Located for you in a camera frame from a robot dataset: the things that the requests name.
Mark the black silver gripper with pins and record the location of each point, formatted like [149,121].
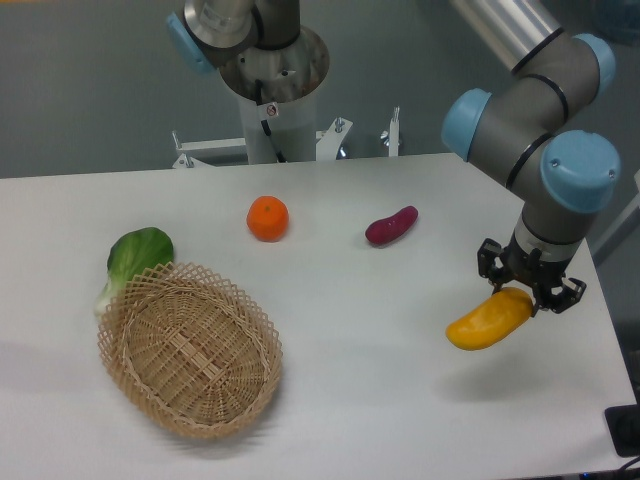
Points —
[535,262]

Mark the yellow mango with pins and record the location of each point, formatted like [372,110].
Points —
[491,321]

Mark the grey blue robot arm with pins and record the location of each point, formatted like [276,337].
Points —
[518,138]

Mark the woven wicker basket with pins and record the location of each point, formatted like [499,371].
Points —
[191,350]

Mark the purple sweet potato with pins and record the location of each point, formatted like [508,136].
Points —
[387,230]

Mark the black device at table edge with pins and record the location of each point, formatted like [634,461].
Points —
[623,425]

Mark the orange tangerine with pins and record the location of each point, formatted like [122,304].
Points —
[268,219]

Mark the green leafy vegetable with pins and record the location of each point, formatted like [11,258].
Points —
[131,255]

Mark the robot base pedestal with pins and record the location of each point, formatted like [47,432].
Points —
[268,60]

